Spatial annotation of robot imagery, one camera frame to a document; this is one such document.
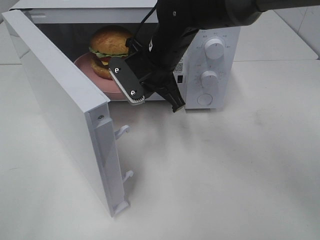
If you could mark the white microwave door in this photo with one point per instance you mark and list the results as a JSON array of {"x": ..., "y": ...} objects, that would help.
[{"x": 74, "y": 108}]

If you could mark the round white door button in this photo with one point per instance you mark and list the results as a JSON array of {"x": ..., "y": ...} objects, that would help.
[{"x": 205, "y": 99}]

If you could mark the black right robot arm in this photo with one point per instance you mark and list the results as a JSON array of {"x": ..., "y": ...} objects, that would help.
[{"x": 180, "y": 20}]

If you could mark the upper white microwave knob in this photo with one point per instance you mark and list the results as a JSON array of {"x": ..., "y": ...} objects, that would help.
[{"x": 214, "y": 48}]

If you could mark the pink round plate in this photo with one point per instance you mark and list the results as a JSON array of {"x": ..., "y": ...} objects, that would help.
[{"x": 107, "y": 86}]

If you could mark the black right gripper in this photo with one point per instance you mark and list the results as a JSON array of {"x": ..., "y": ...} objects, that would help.
[{"x": 152, "y": 78}]

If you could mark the lower white microwave knob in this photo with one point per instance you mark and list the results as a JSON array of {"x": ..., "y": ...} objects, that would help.
[{"x": 208, "y": 79}]

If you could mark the toy burger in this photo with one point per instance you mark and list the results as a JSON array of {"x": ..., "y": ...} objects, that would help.
[{"x": 105, "y": 43}]

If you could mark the white warning label sticker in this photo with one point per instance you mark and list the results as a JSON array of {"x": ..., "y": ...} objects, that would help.
[{"x": 180, "y": 65}]

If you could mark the white microwave knob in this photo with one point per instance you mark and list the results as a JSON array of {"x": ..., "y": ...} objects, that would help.
[
  {"x": 208, "y": 79},
  {"x": 214, "y": 48}
]

